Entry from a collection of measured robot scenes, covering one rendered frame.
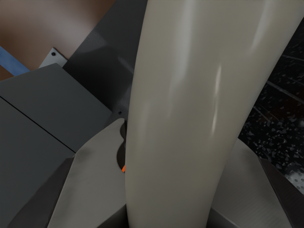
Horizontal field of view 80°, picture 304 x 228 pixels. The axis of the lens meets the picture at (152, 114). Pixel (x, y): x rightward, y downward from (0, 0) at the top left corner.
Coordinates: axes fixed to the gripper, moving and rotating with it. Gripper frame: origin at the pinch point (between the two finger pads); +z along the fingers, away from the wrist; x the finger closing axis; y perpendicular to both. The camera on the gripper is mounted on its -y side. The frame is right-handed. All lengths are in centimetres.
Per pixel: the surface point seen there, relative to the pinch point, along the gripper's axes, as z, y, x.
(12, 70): 87, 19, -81
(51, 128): 44, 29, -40
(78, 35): 86, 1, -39
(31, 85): 57, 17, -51
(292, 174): 10.5, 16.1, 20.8
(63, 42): 86, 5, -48
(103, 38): 84, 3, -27
